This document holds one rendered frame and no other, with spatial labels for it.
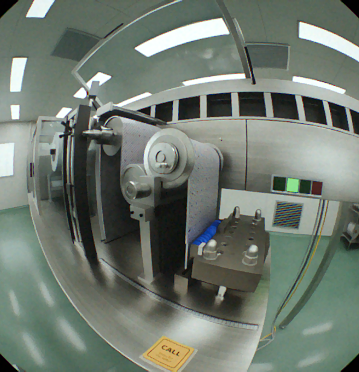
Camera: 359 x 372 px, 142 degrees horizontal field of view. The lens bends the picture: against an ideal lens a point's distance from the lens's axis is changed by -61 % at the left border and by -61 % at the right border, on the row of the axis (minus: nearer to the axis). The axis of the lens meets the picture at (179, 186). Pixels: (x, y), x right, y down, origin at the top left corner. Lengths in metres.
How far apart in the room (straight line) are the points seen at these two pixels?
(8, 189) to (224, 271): 5.79
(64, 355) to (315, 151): 1.91
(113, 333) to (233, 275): 0.30
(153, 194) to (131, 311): 0.30
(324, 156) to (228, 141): 0.44
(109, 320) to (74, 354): 1.06
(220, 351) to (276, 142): 0.68
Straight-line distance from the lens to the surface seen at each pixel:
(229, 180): 0.65
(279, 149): 0.64
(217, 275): 0.36
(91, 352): 1.38
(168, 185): 0.37
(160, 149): 0.36
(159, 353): 0.33
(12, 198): 5.82
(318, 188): 0.68
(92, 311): 0.43
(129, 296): 0.44
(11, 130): 5.90
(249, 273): 0.34
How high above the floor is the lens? 1.24
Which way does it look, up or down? 8 degrees down
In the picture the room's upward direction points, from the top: 2 degrees clockwise
